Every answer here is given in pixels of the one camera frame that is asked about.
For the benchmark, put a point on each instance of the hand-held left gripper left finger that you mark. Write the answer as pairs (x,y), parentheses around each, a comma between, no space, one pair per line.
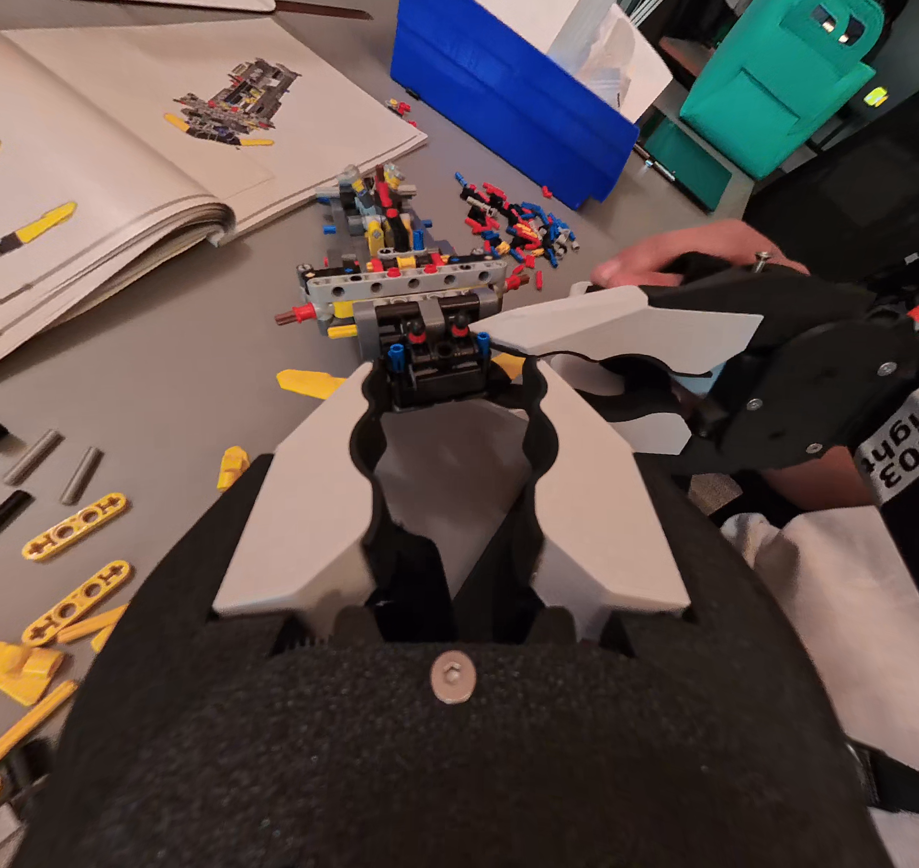
(301,523)

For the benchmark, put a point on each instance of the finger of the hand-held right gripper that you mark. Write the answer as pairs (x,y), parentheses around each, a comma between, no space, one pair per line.
(657,434)
(610,322)

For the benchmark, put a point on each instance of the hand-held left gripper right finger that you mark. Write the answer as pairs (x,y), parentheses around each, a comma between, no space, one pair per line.
(603,523)

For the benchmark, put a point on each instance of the grey black lego chassis assembly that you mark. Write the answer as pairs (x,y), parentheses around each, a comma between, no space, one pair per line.
(402,283)

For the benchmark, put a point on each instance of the pile of yellow lego pieces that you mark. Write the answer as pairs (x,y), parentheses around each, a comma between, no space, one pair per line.
(32,674)

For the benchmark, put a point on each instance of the white instruction booklet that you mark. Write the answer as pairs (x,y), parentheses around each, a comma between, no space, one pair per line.
(108,129)

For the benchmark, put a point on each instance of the person's right forearm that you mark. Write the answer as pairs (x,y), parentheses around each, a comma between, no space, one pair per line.
(818,480)

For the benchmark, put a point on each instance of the pile of red blue lego pins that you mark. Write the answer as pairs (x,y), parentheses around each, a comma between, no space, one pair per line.
(517,222)

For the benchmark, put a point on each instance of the yellow lego wedge panel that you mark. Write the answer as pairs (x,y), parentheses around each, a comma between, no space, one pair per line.
(305,383)

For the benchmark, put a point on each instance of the grey lego axle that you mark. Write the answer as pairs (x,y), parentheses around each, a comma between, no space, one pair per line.
(32,457)
(80,475)

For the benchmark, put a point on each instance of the black lego axle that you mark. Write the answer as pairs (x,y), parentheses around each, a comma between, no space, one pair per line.
(13,509)

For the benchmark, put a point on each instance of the cluster of small lego bushes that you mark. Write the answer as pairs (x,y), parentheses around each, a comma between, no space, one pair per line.
(398,107)

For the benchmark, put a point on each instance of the person's right hand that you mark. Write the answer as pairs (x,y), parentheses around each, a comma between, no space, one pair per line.
(718,240)

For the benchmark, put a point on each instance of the teal fabric bag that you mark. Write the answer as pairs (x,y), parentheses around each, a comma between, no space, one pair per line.
(761,107)

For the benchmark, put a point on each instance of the white printed t-shirt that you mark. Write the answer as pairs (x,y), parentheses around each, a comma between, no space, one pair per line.
(847,631)

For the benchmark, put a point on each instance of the blue plastic bin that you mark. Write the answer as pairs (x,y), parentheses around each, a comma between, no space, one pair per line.
(488,78)

